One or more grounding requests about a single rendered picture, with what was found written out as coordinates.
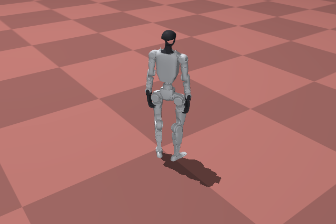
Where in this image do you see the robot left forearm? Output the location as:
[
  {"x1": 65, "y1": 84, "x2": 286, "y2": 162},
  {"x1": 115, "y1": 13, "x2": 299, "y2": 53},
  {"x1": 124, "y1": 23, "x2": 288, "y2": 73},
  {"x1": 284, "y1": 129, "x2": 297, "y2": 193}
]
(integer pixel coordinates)
[{"x1": 145, "y1": 70, "x2": 154, "y2": 93}]

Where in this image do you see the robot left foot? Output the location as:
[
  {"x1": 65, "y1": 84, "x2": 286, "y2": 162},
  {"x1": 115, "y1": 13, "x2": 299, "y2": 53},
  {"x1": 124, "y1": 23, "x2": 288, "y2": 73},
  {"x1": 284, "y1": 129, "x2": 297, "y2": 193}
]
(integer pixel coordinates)
[{"x1": 156, "y1": 147, "x2": 163, "y2": 158}]

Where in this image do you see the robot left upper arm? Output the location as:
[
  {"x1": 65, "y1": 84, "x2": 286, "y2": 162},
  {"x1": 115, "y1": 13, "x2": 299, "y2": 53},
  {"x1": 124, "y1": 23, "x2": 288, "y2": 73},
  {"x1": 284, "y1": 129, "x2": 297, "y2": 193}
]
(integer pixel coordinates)
[{"x1": 148, "y1": 50, "x2": 158, "y2": 76}]

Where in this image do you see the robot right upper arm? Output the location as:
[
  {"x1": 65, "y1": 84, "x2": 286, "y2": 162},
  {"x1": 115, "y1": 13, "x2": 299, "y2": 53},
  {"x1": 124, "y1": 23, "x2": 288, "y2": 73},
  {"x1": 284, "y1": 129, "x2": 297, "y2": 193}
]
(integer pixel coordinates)
[{"x1": 177, "y1": 53, "x2": 188, "y2": 81}]

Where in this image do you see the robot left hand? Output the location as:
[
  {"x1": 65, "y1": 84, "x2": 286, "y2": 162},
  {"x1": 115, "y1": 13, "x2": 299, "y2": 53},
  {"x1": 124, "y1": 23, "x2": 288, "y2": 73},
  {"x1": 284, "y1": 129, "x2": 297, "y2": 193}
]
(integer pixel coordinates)
[{"x1": 146, "y1": 90, "x2": 155, "y2": 108}]

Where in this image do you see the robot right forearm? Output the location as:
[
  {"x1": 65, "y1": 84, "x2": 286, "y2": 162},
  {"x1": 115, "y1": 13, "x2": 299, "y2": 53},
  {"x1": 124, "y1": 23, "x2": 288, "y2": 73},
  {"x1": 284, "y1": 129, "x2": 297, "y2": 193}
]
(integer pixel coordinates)
[{"x1": 183, "y1": 74, "x2": 192, "y2": 99}]

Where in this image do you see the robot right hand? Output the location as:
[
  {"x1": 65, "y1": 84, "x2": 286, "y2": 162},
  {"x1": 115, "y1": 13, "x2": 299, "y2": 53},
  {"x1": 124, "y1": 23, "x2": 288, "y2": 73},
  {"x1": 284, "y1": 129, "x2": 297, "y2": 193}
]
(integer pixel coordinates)
[{"x1": 182, "y1": 95, "x2": 191, "y2": 114}]

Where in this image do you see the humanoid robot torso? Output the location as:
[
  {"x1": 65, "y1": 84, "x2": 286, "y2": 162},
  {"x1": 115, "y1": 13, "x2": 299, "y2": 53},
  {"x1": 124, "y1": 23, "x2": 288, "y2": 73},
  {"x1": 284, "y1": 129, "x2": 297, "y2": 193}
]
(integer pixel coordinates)
[{"x1": 155, "y1": 48, "x2": 180, "y2": 101}]

